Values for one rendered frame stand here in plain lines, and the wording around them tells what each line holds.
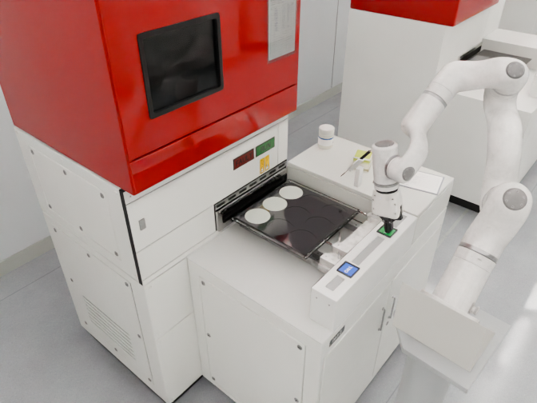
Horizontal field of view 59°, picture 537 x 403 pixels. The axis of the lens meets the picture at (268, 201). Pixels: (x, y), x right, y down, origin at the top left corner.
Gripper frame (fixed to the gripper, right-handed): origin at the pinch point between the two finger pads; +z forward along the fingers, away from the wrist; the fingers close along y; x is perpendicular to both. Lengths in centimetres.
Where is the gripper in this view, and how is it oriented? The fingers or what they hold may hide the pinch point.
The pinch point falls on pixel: (388, 226)
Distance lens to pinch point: 174.3
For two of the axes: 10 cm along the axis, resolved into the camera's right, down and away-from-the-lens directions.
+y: 7.5, 1.9, -6.3
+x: 6.4, -4.4, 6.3
